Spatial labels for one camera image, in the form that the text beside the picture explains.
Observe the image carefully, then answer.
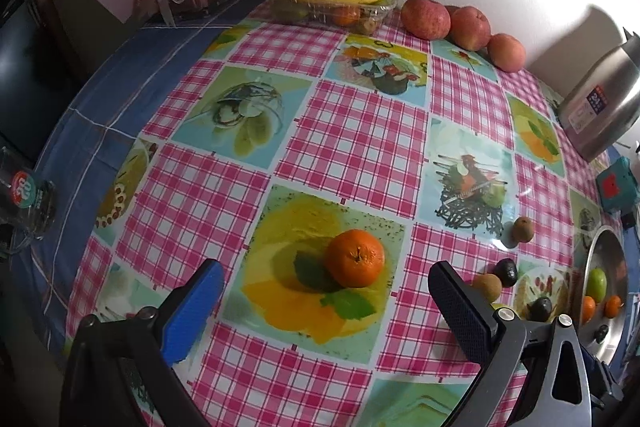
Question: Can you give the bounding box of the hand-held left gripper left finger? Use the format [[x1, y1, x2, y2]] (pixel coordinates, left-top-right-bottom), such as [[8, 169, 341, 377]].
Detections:
[[60, 259, 226, 427]]

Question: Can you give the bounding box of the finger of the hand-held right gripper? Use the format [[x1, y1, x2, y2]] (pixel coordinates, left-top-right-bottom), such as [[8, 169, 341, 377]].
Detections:
[[584, 348, 626, 414]]

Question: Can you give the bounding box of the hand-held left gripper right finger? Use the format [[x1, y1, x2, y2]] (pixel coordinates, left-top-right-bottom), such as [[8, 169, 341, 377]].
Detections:
[[428, 261, 593, 427]]

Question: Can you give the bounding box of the brown kiwi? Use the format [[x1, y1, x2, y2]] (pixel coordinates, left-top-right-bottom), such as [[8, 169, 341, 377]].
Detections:
[[472, 273, 503, 300], [511, 216, 536, 244]]

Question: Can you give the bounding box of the dark purple plum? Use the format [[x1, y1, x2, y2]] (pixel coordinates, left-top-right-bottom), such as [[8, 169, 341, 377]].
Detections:
[[529, 297, 554, 322], [495, 258, 519, 287]]

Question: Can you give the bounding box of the oblong green apple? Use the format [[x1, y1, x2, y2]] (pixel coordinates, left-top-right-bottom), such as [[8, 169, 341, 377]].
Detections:
[[586, 268, 608, 299]]

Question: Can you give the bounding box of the round steel basin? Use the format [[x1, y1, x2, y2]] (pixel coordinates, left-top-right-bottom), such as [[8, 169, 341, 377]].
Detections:
[[575, 224, 632, 365]]

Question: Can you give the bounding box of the teal box with red label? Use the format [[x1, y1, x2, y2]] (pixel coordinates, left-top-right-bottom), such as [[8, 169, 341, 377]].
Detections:
[[597, 157, 640, 212]]

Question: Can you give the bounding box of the clear glass cup with label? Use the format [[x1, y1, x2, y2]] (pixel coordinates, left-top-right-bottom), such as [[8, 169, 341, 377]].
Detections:
[[0, 146, 58, 258]]

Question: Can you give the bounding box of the pink checked fruit-print tablecloth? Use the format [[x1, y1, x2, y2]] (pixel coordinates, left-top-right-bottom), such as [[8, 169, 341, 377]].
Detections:
[[65, 0, 631, 427]]

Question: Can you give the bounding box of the stainless steel thermos kettle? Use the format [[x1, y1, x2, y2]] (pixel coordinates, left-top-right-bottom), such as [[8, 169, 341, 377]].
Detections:
[[557, 27, 640, 162]]

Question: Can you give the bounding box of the red apple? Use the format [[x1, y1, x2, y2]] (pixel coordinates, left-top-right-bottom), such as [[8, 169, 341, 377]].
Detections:
[[487, 33, 527, 72], [446, 6, 492, 52], [400, 0, 452, 40]]

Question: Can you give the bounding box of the dark brown box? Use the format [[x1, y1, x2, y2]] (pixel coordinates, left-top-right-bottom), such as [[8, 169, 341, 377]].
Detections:
[[35, 0, 171, 78]]

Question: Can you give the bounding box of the clear plastic fruit container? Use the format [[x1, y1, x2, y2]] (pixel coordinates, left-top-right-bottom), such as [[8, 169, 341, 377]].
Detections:
[[265, 0, 398, 35]]

